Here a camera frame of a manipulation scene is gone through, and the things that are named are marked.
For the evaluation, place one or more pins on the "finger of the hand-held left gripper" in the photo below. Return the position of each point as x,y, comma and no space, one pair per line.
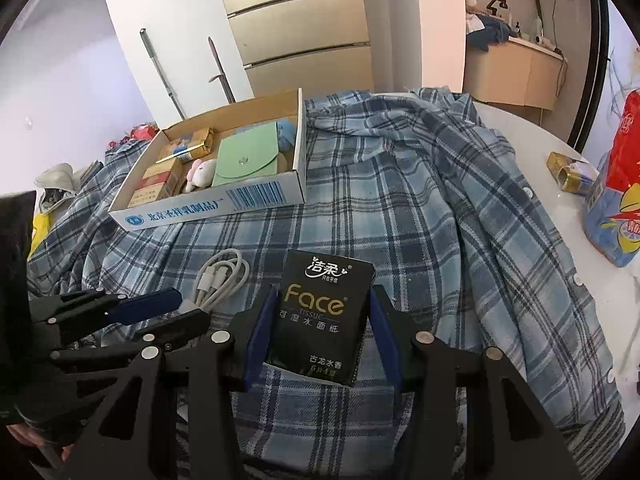
150,302
185,322

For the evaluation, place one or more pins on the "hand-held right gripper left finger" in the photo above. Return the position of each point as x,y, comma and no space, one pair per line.
257,335

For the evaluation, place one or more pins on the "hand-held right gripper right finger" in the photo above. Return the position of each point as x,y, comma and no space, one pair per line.
387,340

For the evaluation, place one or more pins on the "black tissue packet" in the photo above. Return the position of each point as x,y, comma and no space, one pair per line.
320,310

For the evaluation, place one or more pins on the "white plush toy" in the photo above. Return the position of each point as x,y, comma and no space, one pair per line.
200,175

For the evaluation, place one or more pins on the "white cardboard box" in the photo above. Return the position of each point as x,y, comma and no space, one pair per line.
260,195

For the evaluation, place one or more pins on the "blue gold cigarette pack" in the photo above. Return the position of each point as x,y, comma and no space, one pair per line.
192,142

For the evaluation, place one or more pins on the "green snap pouch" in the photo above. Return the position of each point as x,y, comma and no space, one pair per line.
247,155

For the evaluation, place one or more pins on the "light blue tissue packet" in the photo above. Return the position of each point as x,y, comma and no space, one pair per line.
287,132

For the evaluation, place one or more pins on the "person's left hand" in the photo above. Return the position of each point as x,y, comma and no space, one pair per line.
20,432

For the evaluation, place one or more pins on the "yellow bag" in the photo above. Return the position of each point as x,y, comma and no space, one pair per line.
40,232

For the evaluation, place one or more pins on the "grey cloth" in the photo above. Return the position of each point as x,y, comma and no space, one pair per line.
55,175

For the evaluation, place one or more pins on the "red gold cigarette pack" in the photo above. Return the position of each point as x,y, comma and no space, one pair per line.
152,185

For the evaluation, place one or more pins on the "blue plaid shirt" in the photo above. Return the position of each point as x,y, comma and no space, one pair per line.
440,220

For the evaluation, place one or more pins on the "red plastic bag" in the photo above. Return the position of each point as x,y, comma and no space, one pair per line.
145,132

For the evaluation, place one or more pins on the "open gold cigarette pack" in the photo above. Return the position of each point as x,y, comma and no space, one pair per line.
570,172

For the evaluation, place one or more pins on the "red blue printed bag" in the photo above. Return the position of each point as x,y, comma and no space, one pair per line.
617,185

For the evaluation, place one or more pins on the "wooden vanity desk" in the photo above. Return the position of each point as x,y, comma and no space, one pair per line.
510,75

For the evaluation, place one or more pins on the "beige drawer cabinet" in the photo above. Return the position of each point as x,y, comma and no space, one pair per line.
300,25

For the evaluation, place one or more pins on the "dark blue clothing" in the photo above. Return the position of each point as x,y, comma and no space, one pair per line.
492,35

